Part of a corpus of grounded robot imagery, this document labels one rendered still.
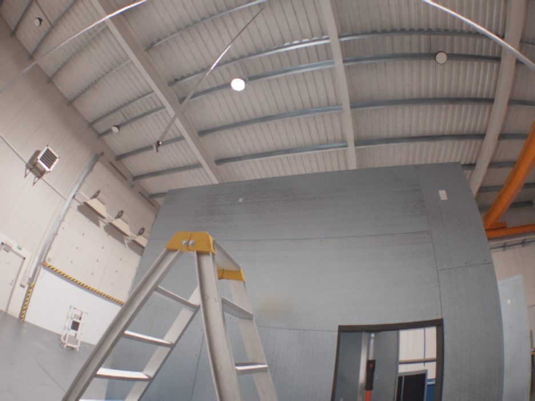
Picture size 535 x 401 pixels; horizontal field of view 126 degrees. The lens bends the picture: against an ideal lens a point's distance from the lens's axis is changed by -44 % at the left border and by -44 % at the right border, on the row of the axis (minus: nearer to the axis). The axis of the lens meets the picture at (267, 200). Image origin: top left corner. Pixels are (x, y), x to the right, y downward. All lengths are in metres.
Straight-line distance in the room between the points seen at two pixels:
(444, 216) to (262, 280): 1.22
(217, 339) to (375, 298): 0.90
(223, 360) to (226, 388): 0.09
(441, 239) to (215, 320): 1.31
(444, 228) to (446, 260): 0.21
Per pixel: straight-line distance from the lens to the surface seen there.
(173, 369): 1.74
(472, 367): 1.52
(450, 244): 1.59
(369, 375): 1.39
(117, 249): 11.80
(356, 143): 8.10
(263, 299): 1.48
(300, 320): 1.39
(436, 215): 1.67
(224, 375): 0.74
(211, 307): 0.79
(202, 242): 0.87
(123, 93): 9.39
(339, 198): 1.67
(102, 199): 10.46
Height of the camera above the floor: 1.97
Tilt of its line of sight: 34 degrees up
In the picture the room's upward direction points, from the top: 10 degrees clockwise
